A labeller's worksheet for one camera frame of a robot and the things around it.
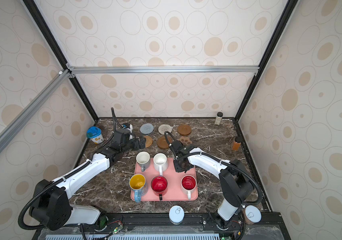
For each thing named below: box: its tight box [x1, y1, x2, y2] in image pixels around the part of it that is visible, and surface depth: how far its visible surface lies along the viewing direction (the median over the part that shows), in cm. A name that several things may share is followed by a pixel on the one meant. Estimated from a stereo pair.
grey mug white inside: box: [136, 151, 151, 172], surface depth 89 cm
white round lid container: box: [169, 205, 185, 225], surface depth 73 cm
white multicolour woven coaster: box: [158, 124, 172, 135], surface depth 115 cm
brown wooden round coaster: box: [177, 124, 192, 135], surface depth 115 cm
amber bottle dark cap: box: [232, 142, 241, 151], surface depth 102 cm
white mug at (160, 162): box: [153, 152, 168, 176], surface depth 88 cm
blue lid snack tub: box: [86, 126, 104, 145], surface depth 101 cm
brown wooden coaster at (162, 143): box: [157, 135, 172, 149], surface depth 108 cm
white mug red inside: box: [180, 175, 197, 200], surface depth 82 cm
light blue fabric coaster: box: [140, 123, 154, 135], surface depth 115 cm
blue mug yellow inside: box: [129, 173, 146, 203], surface depth 80 cm
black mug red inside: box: [151, 175, 168, 201], surface depth 81 cm
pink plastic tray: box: [131, 157, 199, 202], surface depth 85 cm
